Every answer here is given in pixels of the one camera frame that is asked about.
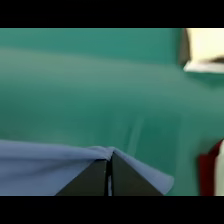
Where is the red garment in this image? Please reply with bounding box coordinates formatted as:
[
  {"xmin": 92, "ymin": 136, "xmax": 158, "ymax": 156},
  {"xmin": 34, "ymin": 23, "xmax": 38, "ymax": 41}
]
[{"xmin": 198, "ymin": 139, "xmax": 224, "ymax": 197}]

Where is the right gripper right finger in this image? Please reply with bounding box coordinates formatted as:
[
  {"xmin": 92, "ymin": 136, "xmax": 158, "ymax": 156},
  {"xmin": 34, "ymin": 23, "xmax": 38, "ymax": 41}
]
[{"xmin": 110, "ymin": 150, "xmax": 164, "ymax": 197}]

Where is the blue garment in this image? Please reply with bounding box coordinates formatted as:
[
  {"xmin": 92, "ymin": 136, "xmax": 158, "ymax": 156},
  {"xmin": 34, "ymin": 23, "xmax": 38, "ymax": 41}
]
[{"xmin": 0, "ymin": 139, "xmax": 175, "ymax": 197}]

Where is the silver frame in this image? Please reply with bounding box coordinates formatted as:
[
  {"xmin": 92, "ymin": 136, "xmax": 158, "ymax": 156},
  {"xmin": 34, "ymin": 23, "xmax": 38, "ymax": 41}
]
[{"xmin": 182, "ymin": 59, "xmax": 224, "ymax": 74}]

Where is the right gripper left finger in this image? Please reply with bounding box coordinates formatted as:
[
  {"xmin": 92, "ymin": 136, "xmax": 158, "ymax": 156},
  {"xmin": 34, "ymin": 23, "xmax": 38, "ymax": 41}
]
[{"xmin": 54, "ymin": 158, "xmax": 109, "ymax": 197}]

